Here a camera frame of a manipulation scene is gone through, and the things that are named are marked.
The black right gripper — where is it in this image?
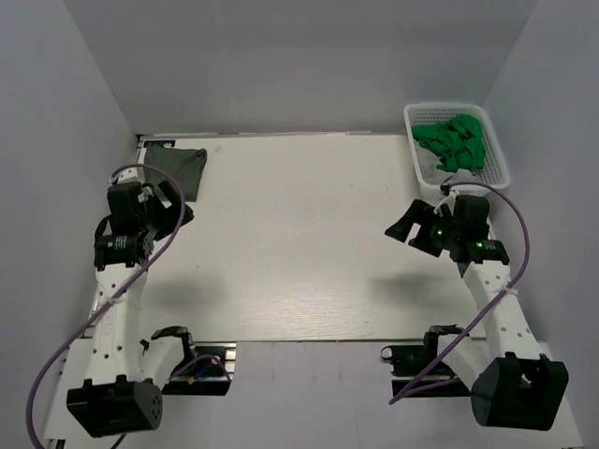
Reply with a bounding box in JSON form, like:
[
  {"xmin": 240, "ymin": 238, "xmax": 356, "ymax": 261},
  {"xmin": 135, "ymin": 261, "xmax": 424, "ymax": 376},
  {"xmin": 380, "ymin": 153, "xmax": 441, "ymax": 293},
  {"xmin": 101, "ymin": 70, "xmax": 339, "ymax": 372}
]
[{"xmin": 386, "ymin": 198, "xmax": 461, "ymax": 257}]

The dark grey t-shirt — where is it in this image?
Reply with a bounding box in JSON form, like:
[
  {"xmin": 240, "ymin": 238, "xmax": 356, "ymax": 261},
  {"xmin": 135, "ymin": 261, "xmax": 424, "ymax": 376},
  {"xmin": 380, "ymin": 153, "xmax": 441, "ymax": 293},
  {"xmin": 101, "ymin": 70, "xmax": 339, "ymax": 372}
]
[{"xmin": 141, "ymin": 147, "xmax": 208, "ymax": 205}]

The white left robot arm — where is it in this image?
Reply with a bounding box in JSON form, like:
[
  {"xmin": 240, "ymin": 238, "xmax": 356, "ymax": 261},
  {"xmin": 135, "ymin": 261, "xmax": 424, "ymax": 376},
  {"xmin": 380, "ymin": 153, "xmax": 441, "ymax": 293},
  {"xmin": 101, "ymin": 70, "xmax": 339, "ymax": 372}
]
[{"xmin": 66, "ymin": 165, "xmax": 198, "ymax": 438}]

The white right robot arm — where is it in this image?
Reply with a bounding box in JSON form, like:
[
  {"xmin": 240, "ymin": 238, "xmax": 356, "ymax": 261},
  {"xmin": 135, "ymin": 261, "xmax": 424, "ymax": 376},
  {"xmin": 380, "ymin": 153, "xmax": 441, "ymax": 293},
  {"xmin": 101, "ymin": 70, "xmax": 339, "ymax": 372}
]
[{"xmin": 385, "ymin": 195, "xmax": 569, "ymax": 431}]

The blue label sticker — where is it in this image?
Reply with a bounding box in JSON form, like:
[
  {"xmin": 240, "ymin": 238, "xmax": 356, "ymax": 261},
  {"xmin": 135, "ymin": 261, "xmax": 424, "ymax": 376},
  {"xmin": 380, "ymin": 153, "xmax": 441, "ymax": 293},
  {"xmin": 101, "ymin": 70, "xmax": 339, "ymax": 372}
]
[{"xmin": 143, "ymin": 139, "xmax": 176, "ymax": 148}]

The light grey t-shirt in basket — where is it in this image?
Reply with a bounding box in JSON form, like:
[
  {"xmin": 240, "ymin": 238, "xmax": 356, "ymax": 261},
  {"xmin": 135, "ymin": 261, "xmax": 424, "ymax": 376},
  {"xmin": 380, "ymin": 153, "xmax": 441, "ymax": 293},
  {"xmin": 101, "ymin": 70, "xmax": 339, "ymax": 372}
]
[{"xmin": 416, "ymin": 145, "xmax": 478, "ymax": 185}]

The green t-shirt in basket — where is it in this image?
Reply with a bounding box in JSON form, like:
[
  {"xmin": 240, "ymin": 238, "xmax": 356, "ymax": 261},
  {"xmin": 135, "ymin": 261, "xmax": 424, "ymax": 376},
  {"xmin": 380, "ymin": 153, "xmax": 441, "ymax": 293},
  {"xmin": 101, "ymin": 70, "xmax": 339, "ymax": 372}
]
[{"xmin": 411, "ymin": 114, "xmax": 486, "ymax": 173}]

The white plastic mesh basket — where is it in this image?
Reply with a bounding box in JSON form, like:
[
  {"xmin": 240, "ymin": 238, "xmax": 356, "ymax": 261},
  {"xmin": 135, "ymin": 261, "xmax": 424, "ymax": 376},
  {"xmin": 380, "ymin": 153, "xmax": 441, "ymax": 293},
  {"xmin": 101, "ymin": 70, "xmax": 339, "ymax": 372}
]
[{"xmin": 403, "ymin": 102, "xmax": 510, "ymax": 198}]

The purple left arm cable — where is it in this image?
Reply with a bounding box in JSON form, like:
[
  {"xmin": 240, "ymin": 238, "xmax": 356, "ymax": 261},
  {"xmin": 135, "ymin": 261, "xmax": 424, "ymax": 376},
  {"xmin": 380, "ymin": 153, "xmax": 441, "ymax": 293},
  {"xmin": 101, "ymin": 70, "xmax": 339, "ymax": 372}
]
[{"xmin": 25, "ymin": 163, "xmax": 233, "ymax": 449}]

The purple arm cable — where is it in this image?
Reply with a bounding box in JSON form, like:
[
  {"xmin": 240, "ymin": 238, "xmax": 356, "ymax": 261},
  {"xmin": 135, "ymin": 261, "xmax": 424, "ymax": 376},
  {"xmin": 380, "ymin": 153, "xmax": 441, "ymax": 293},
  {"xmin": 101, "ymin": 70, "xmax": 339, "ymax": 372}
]
[
  {"xmin": 25, "ymin": 163, "xmax": 233, "ymax": 449},
  {"xmin": 388, "ymin": 181, "xmax": 531, "ymax": 406}
]

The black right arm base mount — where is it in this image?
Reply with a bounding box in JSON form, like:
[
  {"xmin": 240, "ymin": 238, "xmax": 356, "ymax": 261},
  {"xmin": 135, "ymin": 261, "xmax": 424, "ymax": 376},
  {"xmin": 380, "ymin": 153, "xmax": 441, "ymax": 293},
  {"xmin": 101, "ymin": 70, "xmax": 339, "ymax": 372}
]
[{"xmin": 380, "ymin": 343, "xmax": 470, "ymax": 398}]

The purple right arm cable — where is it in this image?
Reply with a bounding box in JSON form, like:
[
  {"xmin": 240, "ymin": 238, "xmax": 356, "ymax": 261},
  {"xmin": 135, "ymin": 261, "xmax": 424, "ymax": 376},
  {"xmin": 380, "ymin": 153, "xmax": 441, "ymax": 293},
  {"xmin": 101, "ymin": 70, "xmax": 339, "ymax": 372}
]
[{"xmin": 388, "ymin": 181, "xmax": 531, "ymax": 406}]

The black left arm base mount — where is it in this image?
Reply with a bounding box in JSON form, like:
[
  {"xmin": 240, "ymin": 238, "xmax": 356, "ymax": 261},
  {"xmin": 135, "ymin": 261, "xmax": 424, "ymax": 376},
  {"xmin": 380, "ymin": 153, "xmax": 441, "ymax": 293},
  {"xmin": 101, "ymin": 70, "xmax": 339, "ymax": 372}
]
[{"xmin": 162, "ymin": 342, "xmax": 237, "ymax": 397}]

